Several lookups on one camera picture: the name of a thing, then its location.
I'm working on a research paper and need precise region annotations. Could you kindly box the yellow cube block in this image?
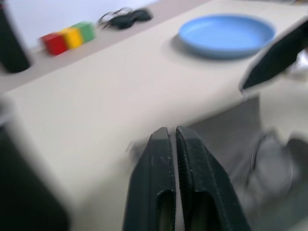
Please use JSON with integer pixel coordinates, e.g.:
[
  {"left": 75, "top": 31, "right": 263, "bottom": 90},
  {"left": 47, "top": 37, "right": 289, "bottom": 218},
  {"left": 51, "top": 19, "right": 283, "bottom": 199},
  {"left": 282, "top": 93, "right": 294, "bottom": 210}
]
[{"left": 60, "top": 26, "right": 84, "bottom": 50}]

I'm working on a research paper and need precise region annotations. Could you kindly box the blue round plate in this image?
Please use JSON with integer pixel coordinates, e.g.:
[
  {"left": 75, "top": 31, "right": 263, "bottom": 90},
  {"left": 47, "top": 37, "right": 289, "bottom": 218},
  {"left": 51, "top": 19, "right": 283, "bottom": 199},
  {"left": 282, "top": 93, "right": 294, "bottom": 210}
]
[{"left": 178, "top": 14, "right": 277, "bottom": 60}]

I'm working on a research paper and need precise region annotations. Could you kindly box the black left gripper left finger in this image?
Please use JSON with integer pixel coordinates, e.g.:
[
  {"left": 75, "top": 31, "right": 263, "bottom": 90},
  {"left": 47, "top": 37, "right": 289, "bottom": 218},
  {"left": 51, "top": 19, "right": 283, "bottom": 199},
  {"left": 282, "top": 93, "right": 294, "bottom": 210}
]
[{"left": 122, "top": 127, "right": 180, "bottom": 231}]

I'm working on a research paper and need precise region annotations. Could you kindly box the grey metallic object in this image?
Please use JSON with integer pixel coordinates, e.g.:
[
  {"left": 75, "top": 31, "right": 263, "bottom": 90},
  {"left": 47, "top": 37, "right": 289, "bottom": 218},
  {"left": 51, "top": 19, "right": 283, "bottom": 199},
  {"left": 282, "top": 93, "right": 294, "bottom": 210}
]
[{"left": 245, "top": 131, "right": 308, "bottom": 195}]

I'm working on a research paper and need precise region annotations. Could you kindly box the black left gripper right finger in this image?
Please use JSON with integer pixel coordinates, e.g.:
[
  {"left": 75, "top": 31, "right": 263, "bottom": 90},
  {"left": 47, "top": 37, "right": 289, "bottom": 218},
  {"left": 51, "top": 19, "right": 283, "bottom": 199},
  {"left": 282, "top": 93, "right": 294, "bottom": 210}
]
[{"left": 175, "top": 126, "right": 252, "bottom": 231}]

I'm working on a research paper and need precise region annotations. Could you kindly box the green cube block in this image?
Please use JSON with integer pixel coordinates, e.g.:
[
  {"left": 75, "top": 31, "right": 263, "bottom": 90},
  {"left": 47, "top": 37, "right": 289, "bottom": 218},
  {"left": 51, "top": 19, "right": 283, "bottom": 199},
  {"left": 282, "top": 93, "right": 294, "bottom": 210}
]
[{"left": 71, "top": 21, "right": 96, "bottom": 44}]

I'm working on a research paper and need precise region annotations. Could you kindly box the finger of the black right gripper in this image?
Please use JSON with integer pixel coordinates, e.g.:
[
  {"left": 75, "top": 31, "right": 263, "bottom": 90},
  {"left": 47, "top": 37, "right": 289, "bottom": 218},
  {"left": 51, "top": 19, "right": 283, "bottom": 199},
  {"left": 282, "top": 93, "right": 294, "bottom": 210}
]
[{"left": 239, "top": 16, "right": 308, "bottom": 93}]

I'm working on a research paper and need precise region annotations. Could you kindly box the red cube block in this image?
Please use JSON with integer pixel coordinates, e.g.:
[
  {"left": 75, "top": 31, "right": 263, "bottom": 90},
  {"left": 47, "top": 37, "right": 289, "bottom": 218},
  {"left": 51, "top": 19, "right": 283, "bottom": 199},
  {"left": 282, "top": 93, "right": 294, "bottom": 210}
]
[{"left": 38, "top": 33, "right": 69, "bottom": 56}]

